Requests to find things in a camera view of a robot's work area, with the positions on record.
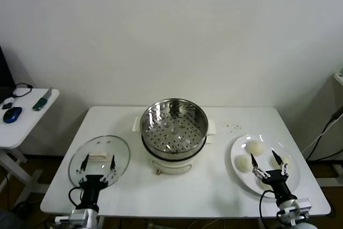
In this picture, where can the blue computer mouse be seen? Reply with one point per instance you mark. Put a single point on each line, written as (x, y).
(12, 114)

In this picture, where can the small black desk object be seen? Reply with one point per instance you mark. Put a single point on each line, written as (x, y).
(6, 105)

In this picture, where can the black laptop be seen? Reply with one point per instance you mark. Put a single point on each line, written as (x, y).
(4, 78)

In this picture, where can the right wrist camera unit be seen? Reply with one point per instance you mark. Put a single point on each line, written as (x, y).
(292, 208)

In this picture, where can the scattered dark crumbs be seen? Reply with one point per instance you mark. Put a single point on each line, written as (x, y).
(237, 126)

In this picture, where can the white side table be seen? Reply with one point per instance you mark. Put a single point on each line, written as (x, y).
(29, 121)

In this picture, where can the white round plate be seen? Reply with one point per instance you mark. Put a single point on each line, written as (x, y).
(238, 148)

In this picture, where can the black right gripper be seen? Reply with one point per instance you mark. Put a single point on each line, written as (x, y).
(277, 182)

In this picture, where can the round glass lid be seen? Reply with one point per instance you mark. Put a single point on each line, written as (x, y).
(120, 154)

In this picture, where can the white steamed baozi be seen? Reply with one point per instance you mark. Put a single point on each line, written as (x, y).
(261, 183)
(242, 164)
(256, 147)
(288, 160)

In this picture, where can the stainless steel steamer basket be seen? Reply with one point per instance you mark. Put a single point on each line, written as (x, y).
(148, 121)

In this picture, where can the left wrist camera unit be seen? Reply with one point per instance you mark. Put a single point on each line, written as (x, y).
(77, 217)

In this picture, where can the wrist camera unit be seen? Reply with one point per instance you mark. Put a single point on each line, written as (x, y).
(292, 208)
(77, 217)

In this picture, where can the pale left robot arm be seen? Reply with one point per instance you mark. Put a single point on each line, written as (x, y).
(93, 219)

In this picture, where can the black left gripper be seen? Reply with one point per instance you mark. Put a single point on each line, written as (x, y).
(92, 186)

